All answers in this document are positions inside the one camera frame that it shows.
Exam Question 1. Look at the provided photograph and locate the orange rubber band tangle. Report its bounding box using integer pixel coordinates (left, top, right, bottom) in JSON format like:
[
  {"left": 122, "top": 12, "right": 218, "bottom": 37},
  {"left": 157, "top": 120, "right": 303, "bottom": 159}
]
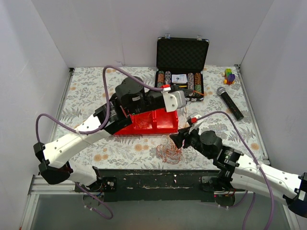
[{"left": 155, "top": 105, "right": 189, "bottom": 165}]

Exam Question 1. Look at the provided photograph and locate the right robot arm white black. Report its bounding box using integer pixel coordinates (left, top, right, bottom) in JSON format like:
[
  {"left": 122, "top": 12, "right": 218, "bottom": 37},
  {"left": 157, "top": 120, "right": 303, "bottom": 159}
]
[{"left": 170, "top": 128, "right": 307, "bottom": 218}]

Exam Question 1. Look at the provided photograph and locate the white playing card box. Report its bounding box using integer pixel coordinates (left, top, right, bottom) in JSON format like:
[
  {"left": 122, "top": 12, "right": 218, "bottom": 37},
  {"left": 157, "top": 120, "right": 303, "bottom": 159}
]
[{"left": 171, "top": 74, "right": 188, "bottom": 84}]

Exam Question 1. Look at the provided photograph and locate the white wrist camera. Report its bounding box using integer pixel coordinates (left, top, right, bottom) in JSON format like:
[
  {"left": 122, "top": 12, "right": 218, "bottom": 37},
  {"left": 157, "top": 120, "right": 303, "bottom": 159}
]
[
  {"left": 187, "top": 114, "right": 202, "bottom": 133},
  {"left": 162, "top": 91, "right": 187, "bottom": 113}
]

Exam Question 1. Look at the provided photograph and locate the black poker chip case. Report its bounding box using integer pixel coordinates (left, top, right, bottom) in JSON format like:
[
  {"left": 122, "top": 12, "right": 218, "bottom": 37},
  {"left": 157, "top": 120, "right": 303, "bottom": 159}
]
[{"left": 154, "top": 34, "right": 210, "bottom": 102}]

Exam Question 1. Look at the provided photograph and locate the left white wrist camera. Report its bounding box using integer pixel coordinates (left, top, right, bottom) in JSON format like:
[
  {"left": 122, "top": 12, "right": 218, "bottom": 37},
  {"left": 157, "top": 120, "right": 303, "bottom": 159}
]
[{"left": 162, "top": 91, "right": 187, "bottom": 113}]

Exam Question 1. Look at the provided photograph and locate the red plastic compartment bin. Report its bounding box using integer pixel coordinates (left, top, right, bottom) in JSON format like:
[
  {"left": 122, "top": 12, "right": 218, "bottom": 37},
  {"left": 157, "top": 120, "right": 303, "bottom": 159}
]
[{"left": 115, "top": 108, "right": 178, "bottom": 136}]

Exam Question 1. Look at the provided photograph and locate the black handheld microphone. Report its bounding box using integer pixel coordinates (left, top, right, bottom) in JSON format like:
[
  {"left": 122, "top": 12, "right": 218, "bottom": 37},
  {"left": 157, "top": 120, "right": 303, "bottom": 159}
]
[{"left": 217, "top": 87, "right": 244, "bottom": 121}]

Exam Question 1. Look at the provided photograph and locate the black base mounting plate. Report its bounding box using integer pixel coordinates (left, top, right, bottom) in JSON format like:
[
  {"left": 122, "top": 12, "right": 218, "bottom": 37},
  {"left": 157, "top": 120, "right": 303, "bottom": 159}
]
[{"left": 90, "top": 169, "right": 243, "bottom": 206}]

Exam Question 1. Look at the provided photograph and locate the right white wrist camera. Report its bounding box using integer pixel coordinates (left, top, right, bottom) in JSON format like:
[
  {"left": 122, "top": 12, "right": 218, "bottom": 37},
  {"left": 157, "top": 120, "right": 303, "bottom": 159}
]
[{"left": 187, "top": 114, "right": 202, "bottom": 133}]

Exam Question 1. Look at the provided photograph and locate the colourful toy block train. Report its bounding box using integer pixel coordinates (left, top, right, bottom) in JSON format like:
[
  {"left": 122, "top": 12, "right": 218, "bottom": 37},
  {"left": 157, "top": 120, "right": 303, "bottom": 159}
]
[{"left": 222, "top": 69, "right": 236, "bottom": 85}]

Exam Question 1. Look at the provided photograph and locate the aluminium frame rail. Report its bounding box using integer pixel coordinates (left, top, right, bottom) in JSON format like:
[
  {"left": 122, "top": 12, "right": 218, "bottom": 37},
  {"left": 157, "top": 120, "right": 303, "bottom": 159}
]
[{"left": 28, "top": 175, "right": 75, "bottom": 195}]

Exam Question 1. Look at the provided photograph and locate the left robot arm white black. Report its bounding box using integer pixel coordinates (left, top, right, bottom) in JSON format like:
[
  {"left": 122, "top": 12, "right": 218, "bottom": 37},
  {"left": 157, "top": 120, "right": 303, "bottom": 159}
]
[{"left": 34, "top": 77, "right": 194, "bottom": 192}]

